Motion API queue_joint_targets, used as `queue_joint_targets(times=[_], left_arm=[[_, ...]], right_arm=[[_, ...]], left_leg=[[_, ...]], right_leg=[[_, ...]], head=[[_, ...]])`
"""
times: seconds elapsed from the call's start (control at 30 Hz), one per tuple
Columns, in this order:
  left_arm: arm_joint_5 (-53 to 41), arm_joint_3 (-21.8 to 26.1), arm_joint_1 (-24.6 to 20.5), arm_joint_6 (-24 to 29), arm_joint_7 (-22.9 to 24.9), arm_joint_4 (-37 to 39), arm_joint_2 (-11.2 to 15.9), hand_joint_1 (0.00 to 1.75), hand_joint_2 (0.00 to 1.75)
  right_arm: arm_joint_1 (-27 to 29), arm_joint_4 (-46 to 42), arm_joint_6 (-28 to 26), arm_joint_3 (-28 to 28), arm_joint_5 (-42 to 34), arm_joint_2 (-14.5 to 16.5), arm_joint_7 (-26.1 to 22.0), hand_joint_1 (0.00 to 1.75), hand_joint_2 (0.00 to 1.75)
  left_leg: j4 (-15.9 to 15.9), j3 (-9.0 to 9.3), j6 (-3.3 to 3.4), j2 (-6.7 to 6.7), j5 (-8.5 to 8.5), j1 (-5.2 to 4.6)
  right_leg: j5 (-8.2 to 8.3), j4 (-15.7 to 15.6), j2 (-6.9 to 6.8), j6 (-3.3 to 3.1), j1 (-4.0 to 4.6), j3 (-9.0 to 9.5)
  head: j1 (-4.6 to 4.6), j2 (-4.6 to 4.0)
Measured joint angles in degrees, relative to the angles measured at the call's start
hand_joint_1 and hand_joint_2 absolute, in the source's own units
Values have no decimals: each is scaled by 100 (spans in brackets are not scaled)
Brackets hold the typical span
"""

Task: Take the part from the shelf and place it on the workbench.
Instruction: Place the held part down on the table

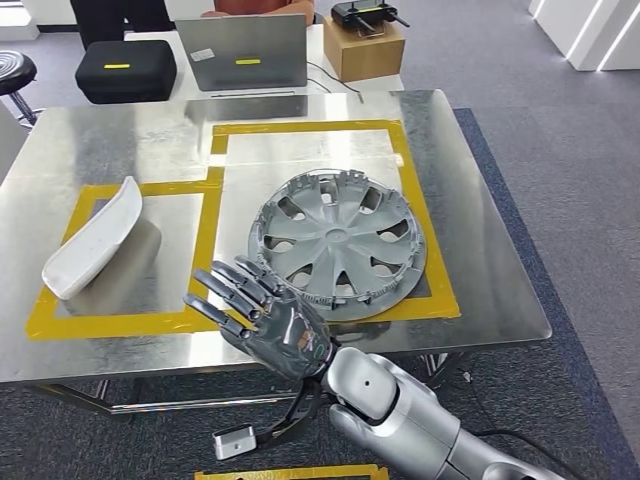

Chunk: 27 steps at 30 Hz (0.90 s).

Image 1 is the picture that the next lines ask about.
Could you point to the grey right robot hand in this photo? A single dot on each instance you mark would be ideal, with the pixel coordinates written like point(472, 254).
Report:
point(285, 331)

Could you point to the grey plastic wheel cover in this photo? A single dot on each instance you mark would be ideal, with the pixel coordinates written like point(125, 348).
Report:
point(340, 245)

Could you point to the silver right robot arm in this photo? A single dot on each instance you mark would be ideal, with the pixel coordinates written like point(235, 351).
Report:
point(400, 411)

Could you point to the yellow workbench tape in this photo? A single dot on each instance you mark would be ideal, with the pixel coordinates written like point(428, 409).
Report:
point(202, 252)

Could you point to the white curved plastic part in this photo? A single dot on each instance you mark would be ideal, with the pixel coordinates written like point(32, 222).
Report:
point(95, 245)

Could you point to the steel workbench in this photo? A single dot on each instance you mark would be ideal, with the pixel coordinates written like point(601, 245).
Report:
point(125, 146)

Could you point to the yellow floor tape square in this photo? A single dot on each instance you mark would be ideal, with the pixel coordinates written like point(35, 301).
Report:
point(300, 472)

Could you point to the grey laptop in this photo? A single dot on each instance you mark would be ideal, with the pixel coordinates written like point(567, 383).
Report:
point(240, 53)

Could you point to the cardboard box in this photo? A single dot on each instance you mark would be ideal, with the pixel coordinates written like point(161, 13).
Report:
point(365, 56)

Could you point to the person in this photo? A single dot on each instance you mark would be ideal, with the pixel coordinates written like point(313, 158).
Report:
point(260, 6)
point(115, 16)

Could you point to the black hard case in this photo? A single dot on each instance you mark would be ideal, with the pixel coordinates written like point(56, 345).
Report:
point(125, 73)

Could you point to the round stool with chrome leg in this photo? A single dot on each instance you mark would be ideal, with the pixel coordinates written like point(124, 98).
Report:
point(15, 69)

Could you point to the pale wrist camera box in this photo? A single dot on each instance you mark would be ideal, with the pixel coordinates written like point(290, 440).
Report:
point(234, 442)

